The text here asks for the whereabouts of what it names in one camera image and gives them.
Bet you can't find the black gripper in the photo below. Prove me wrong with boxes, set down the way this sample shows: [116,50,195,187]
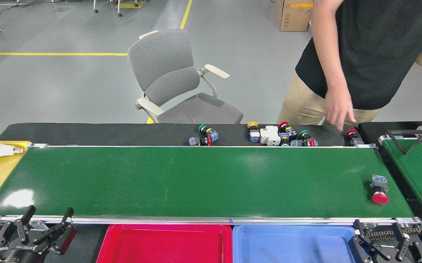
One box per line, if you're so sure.
[0,205,77,263]
[348,219,422,263]

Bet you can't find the red mushroom push button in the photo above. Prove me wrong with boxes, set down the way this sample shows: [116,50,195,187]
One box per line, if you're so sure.
[370,175,389,205]

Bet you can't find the red push button switch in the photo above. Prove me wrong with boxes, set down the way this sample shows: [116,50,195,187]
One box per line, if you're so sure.
[291,138,320,147]
[278,122,298,141]
[189,135,213,146]
[345,129,365,146]

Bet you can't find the blue plastic tray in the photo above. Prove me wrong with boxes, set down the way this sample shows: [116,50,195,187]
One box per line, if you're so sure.
[232,224,361,263]

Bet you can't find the red plastic tray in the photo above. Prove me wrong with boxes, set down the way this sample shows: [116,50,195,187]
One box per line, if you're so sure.
[97,224,233,263]

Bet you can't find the long green conveyor belt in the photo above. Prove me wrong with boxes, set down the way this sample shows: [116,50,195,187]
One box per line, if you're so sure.
[0,143,422,227]

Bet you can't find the person's right hand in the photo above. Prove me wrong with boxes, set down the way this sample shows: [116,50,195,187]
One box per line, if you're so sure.
[324,89,357,132]

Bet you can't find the white circuit breaker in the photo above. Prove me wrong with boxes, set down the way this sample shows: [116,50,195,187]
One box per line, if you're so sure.
[260,126,281,146]

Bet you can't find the person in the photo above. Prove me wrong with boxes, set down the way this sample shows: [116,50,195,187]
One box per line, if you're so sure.
[277,0,422,126]

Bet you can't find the grey office chair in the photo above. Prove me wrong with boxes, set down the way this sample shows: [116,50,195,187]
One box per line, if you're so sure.
[127,29,244,125]

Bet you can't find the white wheeled stand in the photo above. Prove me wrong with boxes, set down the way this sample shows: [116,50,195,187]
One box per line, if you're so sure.
[93,0,140,17]

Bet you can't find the brown cardboard box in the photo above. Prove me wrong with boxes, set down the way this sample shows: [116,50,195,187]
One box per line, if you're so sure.
[275,0,314,32]

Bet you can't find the black drive chain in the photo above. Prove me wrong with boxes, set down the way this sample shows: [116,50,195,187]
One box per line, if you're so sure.
[364,225,422,241]

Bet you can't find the black guide bracket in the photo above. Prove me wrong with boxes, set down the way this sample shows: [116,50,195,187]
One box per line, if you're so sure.
[386,126,422,156]

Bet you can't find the yellow push button switch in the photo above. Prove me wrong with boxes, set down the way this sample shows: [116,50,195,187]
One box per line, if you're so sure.
[247,122,261,143]

